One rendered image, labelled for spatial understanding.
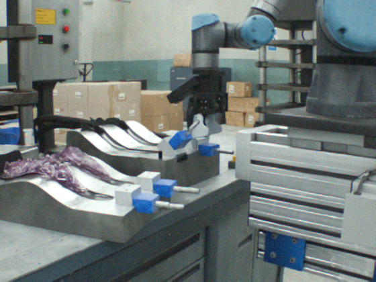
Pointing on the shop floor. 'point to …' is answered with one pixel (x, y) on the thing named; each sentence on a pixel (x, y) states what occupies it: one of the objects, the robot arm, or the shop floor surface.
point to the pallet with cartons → (160, 112)
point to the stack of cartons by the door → (242, 105)
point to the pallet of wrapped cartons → (97, 102)
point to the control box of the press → (48, 52)
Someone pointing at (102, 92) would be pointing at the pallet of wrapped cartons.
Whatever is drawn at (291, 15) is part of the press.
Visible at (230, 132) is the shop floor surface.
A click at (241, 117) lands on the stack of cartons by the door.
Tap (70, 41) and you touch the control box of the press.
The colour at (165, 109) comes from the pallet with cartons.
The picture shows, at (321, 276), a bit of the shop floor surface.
